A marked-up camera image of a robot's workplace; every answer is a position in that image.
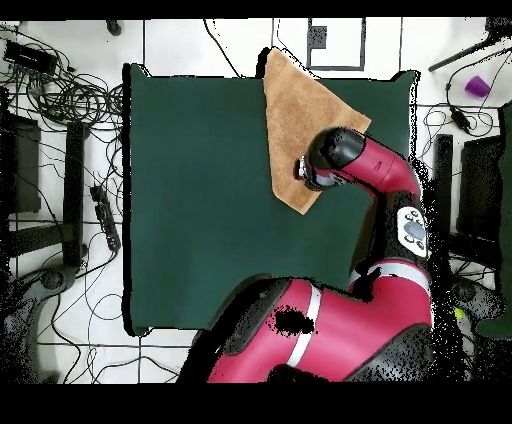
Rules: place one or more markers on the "orange terry towel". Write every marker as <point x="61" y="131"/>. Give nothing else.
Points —
<point x="296" y="120"/>

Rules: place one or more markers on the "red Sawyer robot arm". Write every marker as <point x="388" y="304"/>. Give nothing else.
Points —
<point x="340" y="328"/>

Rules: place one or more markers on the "dark green fabric item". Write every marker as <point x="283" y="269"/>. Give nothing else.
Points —
<point x="507" y="200"/>

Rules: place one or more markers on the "dark green table cloth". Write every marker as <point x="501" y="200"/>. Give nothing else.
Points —
<point x="192" y="200"/>

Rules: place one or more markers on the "dark grey square patch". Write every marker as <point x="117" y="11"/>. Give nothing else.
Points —
<point x="318" y="36"/>

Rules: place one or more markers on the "black upright bar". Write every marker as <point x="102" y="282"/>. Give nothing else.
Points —
<point x="444" y="180"/>
<point x="74" y="192"/>

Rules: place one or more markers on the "black power adapter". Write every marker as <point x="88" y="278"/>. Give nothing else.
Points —
<point x="460" y="119"/>

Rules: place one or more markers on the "black cabinet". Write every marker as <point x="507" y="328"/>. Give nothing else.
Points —
<point x="22" y="160"/>
<point x="480" y="188"/>

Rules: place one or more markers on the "purple cup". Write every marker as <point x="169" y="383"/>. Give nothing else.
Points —
<point x="476" y="86"/>

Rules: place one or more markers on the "black tripod pole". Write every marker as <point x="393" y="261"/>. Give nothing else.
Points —
<point x="460" y="54"/>

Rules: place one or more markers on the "black power strip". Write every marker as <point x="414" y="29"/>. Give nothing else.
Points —
<point x="104" y="218"/>

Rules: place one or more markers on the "yellow-green small object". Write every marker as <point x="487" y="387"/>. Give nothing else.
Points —
<point x="459" y="313"/>

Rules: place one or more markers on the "dark grey stand foot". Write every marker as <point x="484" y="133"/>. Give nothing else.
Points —
<point x="52" y="278"/>
<point x="478" y="296"/>

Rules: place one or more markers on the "dark rounded object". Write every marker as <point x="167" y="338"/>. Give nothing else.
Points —
<point x="114" y="27"/>

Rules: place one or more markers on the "black electronics box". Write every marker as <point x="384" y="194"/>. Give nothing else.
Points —
<point x="28" y="58"/>

